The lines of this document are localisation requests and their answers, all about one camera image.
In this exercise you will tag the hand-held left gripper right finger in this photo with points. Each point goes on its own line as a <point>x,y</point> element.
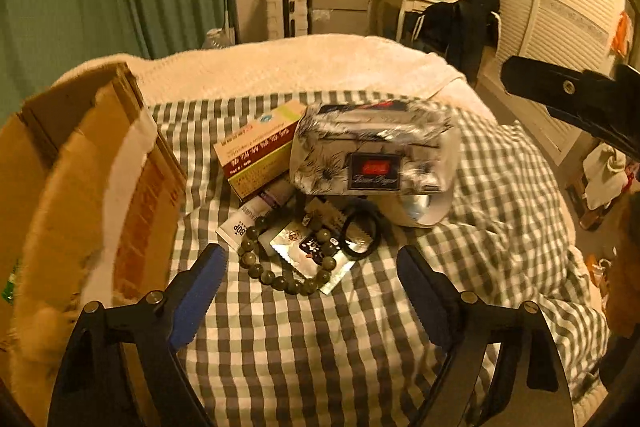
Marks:
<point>425,297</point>

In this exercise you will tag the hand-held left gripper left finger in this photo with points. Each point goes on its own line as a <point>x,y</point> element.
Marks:
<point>197,292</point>

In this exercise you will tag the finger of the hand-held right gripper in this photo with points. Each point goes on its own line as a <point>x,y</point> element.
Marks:
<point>540,79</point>

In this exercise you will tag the white tube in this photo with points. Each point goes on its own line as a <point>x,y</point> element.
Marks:
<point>237,229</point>

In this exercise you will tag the white tape roll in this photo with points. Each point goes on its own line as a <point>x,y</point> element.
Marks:
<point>430,207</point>

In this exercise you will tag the red yellow medicine box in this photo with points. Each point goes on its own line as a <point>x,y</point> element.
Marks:
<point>255,152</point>

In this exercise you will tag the floral tissue pack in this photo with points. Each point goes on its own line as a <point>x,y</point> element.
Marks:
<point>370,142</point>

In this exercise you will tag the brown cardboard box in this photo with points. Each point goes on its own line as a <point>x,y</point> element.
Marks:
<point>65,187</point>

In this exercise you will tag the white hanging cloth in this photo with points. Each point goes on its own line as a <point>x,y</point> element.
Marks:
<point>602,177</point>

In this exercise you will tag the orange hanging bag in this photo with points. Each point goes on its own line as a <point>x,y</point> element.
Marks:
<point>620,34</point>

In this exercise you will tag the chair with dark clothes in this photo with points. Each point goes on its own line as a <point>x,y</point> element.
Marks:
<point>465,32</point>

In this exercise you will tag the silver foil sachet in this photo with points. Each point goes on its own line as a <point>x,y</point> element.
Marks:
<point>300,252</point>

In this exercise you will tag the grey checked blanket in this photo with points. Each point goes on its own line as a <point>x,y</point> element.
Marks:
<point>325,357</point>

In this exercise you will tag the small serrated sachet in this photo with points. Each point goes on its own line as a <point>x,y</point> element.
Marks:
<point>320,212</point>

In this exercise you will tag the orange floor bag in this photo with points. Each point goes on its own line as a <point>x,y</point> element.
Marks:
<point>627,257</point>

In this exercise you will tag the white dressing table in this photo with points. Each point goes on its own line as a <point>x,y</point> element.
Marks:
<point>400,2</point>

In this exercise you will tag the large clear water bottle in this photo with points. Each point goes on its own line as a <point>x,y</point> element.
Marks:
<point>220,39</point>

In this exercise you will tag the white suitcase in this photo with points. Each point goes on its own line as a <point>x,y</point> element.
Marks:
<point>287,14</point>

